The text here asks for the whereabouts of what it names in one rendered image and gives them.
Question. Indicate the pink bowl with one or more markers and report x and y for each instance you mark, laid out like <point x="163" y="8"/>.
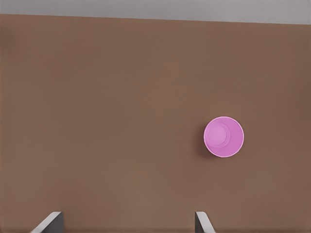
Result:
<point x="223" y="137"/>

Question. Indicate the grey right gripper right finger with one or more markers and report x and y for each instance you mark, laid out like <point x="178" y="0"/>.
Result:
<point x="202" y="224"/>

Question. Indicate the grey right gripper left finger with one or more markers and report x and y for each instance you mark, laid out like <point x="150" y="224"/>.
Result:
<point x="52" y="224"/>

